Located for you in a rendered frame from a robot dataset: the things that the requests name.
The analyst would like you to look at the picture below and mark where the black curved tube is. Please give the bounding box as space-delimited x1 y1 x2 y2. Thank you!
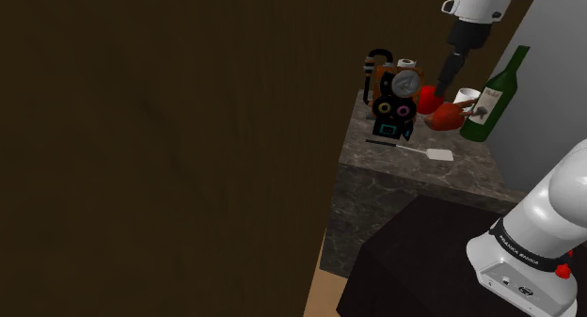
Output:
362 48 395 121

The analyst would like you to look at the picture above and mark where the black toy with coloured rings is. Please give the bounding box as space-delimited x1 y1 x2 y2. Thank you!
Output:
371 70 420 142

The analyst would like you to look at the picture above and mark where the dark robot stand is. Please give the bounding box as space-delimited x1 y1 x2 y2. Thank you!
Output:
336 194 587 317

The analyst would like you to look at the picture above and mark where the red-orange rounded pot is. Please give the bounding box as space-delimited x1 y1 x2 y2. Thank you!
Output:
423 99 479 133

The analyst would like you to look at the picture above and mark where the orange box with white roll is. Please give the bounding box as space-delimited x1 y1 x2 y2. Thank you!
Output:
372 57 426 110

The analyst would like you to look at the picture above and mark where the green wine bottle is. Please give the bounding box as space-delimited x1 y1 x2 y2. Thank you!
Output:
459 44 531 143

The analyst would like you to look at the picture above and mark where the white cup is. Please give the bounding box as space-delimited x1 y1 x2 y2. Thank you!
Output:
452 87 482 107

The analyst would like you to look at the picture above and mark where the white spatula with black handle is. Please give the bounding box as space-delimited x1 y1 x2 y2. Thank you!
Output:
364 138 455 163

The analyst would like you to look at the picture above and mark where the red cup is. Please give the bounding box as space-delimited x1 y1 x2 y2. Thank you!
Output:
416 85 445 116

